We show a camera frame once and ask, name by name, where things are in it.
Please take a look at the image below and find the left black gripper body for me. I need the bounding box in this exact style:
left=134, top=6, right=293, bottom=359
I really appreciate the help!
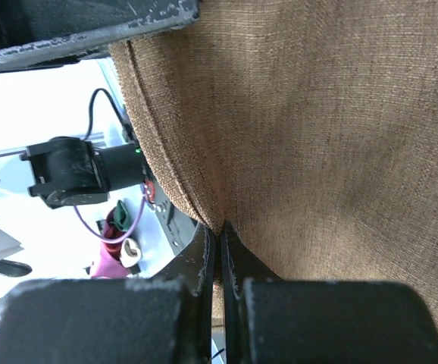
left=0, top=0, right=200, bottom=73

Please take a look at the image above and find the brown cloth napkin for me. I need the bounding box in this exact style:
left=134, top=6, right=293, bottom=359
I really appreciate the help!
left=109, top=1, right=438, bottom=326

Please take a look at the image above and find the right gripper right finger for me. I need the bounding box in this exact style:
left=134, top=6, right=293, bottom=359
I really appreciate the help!
left=220, top=222, right=438, bottom=363

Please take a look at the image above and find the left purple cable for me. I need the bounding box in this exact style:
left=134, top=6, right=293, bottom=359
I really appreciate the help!
left=73, top=185, right=147, bottom=243

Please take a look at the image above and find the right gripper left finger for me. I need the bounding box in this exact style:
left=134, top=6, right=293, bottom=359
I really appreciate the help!
left=0, top=225, right=215, bottom=363

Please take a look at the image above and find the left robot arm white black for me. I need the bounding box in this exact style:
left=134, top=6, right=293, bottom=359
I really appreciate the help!
left=0, top=1, right=199, bottom=209

